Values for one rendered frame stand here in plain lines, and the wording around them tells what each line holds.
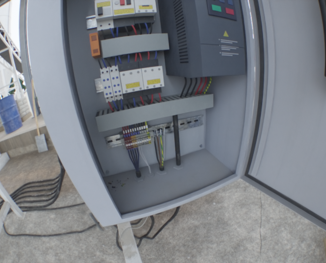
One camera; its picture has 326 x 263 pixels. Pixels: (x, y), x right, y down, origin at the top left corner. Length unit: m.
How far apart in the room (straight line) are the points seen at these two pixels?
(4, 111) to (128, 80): 4.12
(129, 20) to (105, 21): 0.05
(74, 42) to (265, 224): 1.35
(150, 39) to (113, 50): 0.08
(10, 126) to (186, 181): 4.21
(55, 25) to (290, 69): 0.41
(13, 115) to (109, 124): 4.06
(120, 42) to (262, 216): 1.26
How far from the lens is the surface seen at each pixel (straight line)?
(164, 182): 0.45
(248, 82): 0.35
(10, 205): 1.72
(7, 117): 4.33
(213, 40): 0.29
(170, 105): 0.37
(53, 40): 0.24
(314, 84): 0.34
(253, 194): 1.34
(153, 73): 0.32
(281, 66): 0.35
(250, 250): 1.09
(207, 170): 0.48
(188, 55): 0.29
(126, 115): 0.35
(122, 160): 0.47
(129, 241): 0.82
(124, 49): 0.34
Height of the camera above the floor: 0.97
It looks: 26 degrees down
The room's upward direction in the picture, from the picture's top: 7 degrees counter-clockwise
